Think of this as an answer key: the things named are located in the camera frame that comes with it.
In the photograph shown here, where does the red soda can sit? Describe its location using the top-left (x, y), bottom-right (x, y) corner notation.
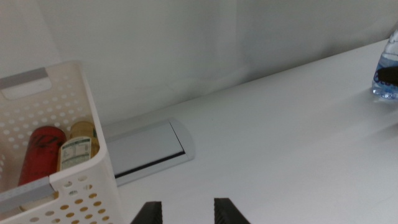
top-left (17, 126), bottom-right (67, 187)

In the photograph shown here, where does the white perforated plastic basket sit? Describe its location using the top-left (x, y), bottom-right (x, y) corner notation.
top-left (0, 61), bottom-right (125, 224)

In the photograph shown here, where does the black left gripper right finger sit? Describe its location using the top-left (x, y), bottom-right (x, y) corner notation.
top-left (213, 197), bottom-right (251, 224)

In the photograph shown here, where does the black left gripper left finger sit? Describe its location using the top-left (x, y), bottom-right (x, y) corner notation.
top-left (130, 201), bottom-right (164, 224)

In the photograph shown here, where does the yellow liquid bottle white cap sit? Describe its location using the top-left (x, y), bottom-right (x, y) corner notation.
top-left (56, 121), bottom-right (100, 172)

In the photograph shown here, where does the white backdrop curtain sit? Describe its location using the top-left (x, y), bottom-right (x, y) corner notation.
top-left (0, 0), bottom-right (398, 125)

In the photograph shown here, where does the clear water bottle blue cap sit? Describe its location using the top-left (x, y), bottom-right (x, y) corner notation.
top-left (371, 29), bottom-right (398, 100)

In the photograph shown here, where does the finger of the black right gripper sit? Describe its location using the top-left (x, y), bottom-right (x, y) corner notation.
top-left (375, 66), bottom-right (398, 87)

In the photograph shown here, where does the grey rectangular table cable hatch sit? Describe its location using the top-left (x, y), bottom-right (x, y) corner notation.
top-left (102, 117), bottom-right (196, 187)

